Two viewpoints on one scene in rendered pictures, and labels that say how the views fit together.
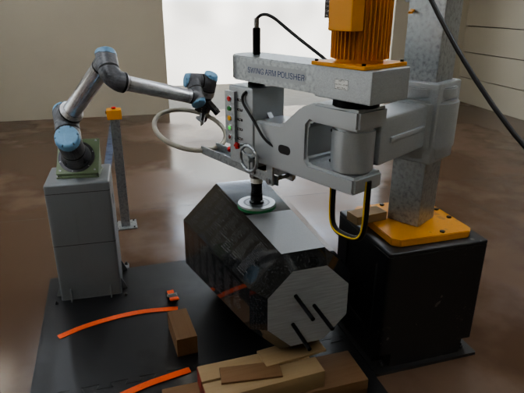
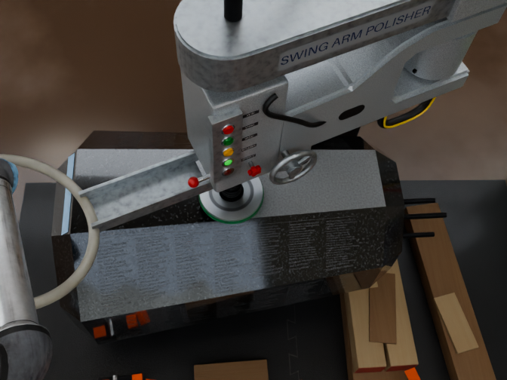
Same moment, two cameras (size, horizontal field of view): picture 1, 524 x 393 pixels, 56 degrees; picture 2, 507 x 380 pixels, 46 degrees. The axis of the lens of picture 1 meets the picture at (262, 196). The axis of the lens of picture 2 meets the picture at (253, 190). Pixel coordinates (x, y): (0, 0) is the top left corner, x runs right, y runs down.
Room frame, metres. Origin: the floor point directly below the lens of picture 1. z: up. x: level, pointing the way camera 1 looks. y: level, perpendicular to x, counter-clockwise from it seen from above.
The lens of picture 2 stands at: (2.37, 0.93, 2.65)
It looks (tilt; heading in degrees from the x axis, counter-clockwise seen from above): 62 degrees down; 281
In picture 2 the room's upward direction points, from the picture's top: 5 degrees clockwise
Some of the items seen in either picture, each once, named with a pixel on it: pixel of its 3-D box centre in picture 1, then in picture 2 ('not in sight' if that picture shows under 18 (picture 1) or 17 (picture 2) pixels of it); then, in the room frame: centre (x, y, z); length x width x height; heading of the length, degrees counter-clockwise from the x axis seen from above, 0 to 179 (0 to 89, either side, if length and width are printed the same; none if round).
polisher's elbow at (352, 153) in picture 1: (352, 147); (437, 35); (2.13, -0.40, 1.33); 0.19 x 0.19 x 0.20
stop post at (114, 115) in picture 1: (119, 169); not in sight; (4.17, 1.26, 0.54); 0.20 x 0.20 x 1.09; 17
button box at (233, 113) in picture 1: (231, 117); (225, 147); (2.60, 0.16, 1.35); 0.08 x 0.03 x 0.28; 41
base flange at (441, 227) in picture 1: (409, 220); not in sight; (2.60, -0.85, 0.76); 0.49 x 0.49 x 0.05; 17
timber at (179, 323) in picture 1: (182, 331); (231, 379); (2.49, 0.48, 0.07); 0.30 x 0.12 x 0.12; 20
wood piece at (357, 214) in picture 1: (366, 215); not in sight; (2.57, -0.59, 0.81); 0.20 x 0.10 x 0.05; 115
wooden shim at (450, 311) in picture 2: not in sight; (455, 322); (1.62, -0.01, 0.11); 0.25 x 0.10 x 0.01; 121
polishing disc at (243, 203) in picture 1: (256, 203); (231, 191); (2.62, 0.03, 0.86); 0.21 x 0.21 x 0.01
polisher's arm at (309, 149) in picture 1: (306, 144); (358, 76); (2.32, -0.22, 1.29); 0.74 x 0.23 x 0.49; 41
